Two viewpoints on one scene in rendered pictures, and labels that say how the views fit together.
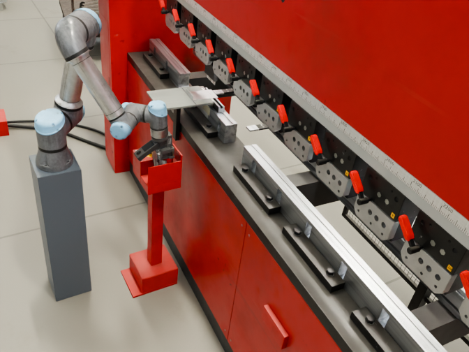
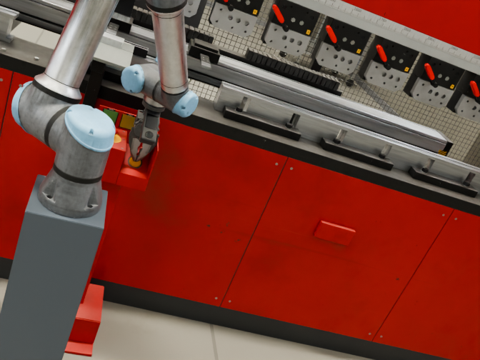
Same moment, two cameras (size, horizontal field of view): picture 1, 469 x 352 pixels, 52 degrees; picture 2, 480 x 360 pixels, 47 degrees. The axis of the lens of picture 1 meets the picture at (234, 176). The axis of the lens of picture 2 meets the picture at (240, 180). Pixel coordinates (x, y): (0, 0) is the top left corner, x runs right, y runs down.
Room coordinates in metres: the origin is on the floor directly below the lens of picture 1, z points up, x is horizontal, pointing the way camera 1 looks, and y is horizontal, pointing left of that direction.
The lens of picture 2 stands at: (1.04, 1.80, 1.52)
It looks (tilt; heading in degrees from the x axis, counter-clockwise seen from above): 24 degrees down; 285
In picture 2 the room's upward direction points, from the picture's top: 23 degrees clockwise
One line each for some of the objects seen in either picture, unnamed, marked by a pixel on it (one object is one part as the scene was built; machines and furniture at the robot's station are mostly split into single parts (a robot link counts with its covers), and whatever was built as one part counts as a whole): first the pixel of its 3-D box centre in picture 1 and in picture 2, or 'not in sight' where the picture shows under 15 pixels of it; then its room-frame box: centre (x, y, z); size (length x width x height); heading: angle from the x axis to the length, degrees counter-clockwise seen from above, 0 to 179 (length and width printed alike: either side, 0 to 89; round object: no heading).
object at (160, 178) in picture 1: (156, 163); (122, 148); (1.82, 0.36, 0.75); 0.20 x 0.16 x 0.18; 34
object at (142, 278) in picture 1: (149, 269); (71, 315); (1.81, 0.39, 0.06); 0.25 x 0.20 x 0.12; 124
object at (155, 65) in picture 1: (155, 65); not in sight; (2.58, 0.53, 0.89); 0.30 x 0.05 x 0.03; 31
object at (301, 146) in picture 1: (308, 130); (339, 45); (1.44, -0.23, 1.24); 0.15 x 0.09 x 0.17; 31
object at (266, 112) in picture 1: (278, 103); (289, 26); (1.61, -0.12, 1.24); 0.15 x 0.09 x 0.17; 31
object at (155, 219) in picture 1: (155, 222); (93, 238); (1.82, 0.36, 0.39); 0.06 x 0.06 x 0.54; 34
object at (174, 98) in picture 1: (180, 97); (103, 48); (2.02, 0.30, 1.00); 0.26 x 0.18 x 0.01; 121
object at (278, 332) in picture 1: (274, 326); (334, 233); (1.14, -0.22, 0.59); 0.15 x 0.02 x 0.07; 31
